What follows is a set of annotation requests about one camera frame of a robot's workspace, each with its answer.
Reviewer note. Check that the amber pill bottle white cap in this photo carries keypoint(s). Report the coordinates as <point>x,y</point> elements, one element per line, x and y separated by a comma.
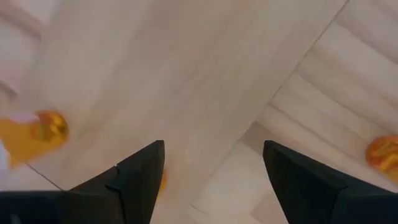
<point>34,137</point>
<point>384,155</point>

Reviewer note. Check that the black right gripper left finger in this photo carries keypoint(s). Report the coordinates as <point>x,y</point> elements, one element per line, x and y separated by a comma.
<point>130,193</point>

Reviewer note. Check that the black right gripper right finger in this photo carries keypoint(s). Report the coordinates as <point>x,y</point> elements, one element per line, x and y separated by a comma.
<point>304,193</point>

